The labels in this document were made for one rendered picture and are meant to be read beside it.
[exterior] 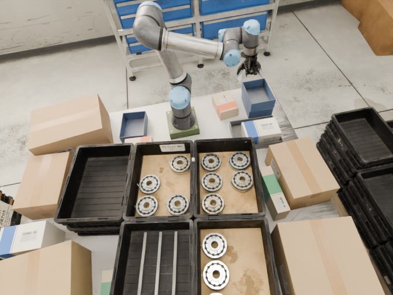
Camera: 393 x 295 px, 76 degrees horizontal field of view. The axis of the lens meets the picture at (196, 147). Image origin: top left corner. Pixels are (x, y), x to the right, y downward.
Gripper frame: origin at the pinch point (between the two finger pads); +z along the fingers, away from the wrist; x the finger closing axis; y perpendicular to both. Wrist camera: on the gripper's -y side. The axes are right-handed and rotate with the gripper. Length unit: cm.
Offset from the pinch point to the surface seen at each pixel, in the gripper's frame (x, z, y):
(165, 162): -55, 7, 39
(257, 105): 2.6, 12.6, 9.9
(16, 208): -127, -1, 52
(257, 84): 8.7, 15.0, -9.9
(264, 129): 1.8, 15.1, 26.4
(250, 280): -27, 9, 99
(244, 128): -8.5, 14.3, 23.3
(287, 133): 17.2, 25.6, 25.6
